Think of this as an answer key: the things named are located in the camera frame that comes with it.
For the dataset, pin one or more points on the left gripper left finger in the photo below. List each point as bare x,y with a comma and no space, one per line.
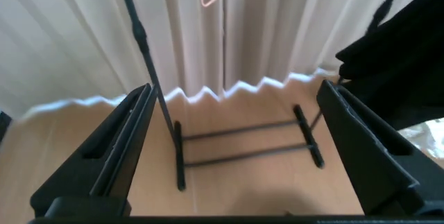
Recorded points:
69,186

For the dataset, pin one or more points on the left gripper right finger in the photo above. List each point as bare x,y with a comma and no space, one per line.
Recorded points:
374,168

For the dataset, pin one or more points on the black shorts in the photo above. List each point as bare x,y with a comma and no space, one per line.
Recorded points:
402,61

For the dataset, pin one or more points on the black clothes rack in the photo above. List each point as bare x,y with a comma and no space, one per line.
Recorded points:
140,36

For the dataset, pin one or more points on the beige curtain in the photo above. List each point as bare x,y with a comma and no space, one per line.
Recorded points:
69,43

